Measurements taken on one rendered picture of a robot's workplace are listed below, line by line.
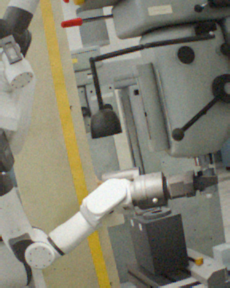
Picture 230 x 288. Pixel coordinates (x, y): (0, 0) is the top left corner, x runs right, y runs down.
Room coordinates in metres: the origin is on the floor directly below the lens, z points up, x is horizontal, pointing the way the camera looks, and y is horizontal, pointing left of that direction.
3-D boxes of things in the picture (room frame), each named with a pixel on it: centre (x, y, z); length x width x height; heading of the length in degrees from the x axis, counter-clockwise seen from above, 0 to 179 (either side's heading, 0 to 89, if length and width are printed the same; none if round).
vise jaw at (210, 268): (1.41, -0.16, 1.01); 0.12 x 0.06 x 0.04; 12
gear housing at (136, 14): (1.49, -0.24, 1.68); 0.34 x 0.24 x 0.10; 105
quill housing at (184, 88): (1.48, -0.20, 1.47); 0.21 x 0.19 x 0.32; 15
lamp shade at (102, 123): (1.41, 0.02, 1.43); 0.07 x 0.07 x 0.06
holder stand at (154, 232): (1.89, -0.06, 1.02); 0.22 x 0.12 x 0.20; 13
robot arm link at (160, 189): (1.49, -0.11, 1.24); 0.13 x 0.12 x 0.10; 170
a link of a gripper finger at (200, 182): (1.45, -0.19, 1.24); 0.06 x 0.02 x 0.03; 80
